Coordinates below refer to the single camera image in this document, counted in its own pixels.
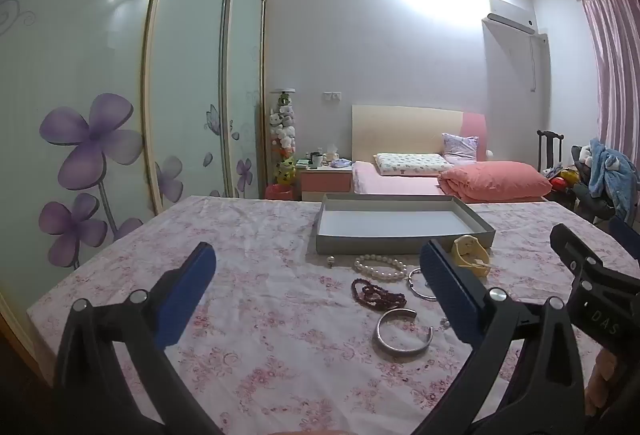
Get person's right hand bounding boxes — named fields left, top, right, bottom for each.
left=585, top=349, right=618, bottom=417

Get pink and beige nightstand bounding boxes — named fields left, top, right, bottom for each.
left=299, top=162, right=353, bottom=203

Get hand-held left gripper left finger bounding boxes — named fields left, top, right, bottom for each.
left=52, top=241, right=223, bottom=435

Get white patterned pillow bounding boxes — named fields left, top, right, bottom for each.
left=374, top=152, right=453, bottom=177

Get white air conditioner pipe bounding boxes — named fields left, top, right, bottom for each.
left=529, top=32, right=547, bottom=93

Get bed with pink sheet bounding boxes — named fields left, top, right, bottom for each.
left=351, top=160, right=548, bottom=203

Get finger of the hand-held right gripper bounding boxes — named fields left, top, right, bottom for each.
left=607, top=216, right=640, bottom=261
left=550, top=224, right=603, bottom=269

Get floral sliding door wardrobe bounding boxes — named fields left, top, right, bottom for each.
left=0, top=0, right=268, bottom=386

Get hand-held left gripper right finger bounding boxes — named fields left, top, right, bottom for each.
left=419, top=239, right=586, bottom=435

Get yellow wristwatch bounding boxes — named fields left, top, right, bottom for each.
left=451, top=235, right=492, bottom=277

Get folded pink quilt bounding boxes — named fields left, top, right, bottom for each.
left=437, top=162, right=552, bottom=203

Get black office chair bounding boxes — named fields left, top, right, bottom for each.
left=570, top=145, right=616, bottom=223

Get pink curtain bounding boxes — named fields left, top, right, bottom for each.
left=580, top=0, right=640, bottom=166

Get dark red bead bracelet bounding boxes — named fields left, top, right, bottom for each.
left=351, top=278, right=407, bottom=311

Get red and yellow toys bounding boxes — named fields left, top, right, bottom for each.
left=547, top=168, right=578, bottom=191

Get purple pillow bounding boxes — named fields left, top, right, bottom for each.
left=441, top=132, right=479, bottom=162

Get white air conditioner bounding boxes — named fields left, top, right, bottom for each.
left=487, top=0, right=537, bottom=35

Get thin silver bangle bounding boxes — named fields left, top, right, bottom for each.
left=407, top=266, right=437, bottom=301

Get white pearl bracelet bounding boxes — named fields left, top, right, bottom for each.
left=354, top=254, right=408, bottom=281

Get dark wooden chair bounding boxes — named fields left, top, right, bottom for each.
left=536, top=130, right=565, bottom=171

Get plush toy tower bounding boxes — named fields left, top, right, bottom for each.
left=269, top=88, right=297, bottom=188

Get beige and pink headboard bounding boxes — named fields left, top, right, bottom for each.
left=351, top=105, right=487, bottom=163

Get silver cuff bangle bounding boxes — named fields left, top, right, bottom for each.
left=375, top=308, right=434, bottom=356

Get grey cardboard tray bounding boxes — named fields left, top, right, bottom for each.
left=315, top=194, right=497, bottom=255

